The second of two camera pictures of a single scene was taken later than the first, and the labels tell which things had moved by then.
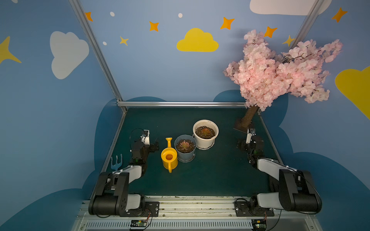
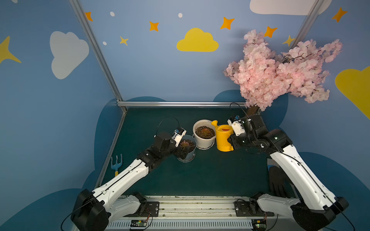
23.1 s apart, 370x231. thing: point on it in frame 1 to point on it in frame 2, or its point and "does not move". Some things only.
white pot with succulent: x=204 y=132 does not move
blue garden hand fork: x=116 y=166 does not move
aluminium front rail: x=195 y=214 does not move
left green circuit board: x=138 y=223 does not move
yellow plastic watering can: x=169 y=156 to x=222 y=132
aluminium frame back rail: x=180 y=104 does not move
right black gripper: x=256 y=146 to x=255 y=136
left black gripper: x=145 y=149 to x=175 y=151
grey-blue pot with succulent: x=185 y=147 does not move
